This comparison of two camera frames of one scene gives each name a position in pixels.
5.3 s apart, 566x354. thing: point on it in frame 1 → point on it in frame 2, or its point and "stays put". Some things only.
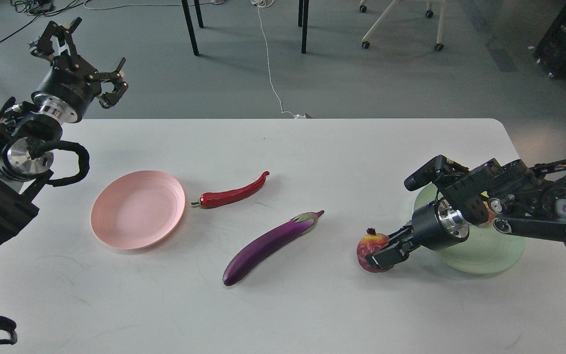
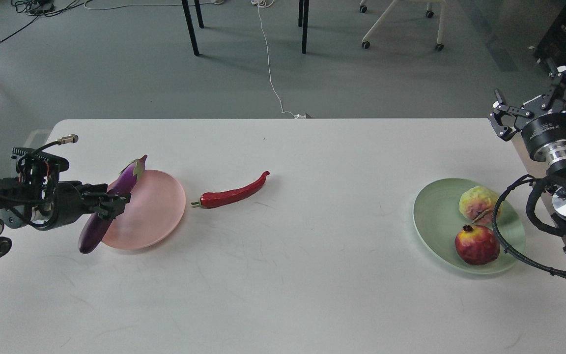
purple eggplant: x=252 y=257 → x=95 y=226
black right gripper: x=438 y=225 → x=551 y=136
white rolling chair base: x=365 y=43 stays put
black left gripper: x=71 y=84 → x=69 y=205
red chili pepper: x=212 y=199 stays put
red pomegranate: x=370 y=243 → x=477 y=245
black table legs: x=301 y=14 stays put
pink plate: x=138 y=210 stays put
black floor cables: x=39 y=8 stays put
